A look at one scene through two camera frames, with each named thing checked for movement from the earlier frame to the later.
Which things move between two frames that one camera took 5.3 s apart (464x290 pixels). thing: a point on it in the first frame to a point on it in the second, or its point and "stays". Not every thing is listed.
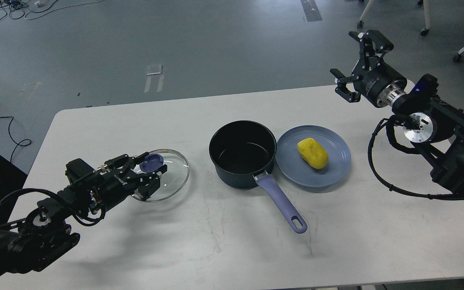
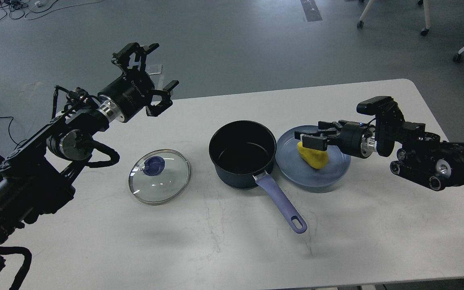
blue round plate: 294,166 stays
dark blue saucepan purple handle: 243,152 stays
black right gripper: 371,77 to 357,139
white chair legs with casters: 424,32 stays
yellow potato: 313,152 stays
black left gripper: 113,187 to 129,93
